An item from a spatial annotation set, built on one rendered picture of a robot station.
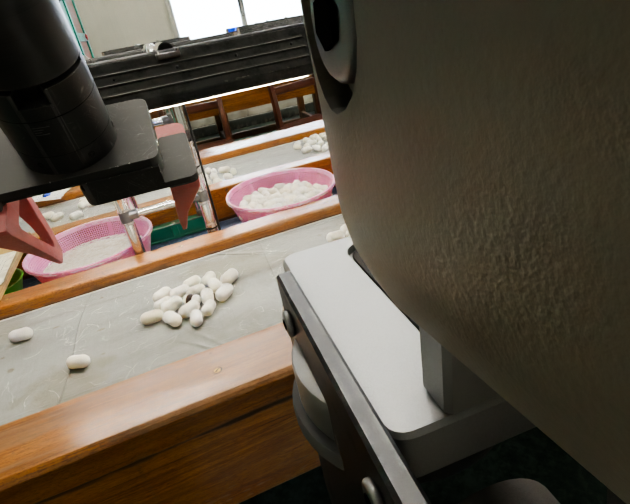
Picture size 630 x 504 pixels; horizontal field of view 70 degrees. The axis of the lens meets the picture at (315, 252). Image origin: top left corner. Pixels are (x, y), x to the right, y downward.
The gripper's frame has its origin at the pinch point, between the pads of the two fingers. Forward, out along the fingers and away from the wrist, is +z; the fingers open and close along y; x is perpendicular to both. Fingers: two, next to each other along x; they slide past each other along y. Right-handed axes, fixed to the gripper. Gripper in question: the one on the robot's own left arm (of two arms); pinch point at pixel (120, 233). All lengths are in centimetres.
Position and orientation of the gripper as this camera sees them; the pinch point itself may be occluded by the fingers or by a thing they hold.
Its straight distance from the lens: 39.2
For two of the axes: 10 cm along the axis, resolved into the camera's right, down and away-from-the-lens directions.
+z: 0.0, 5.9, 8.0
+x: 3.5, 7.5, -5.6
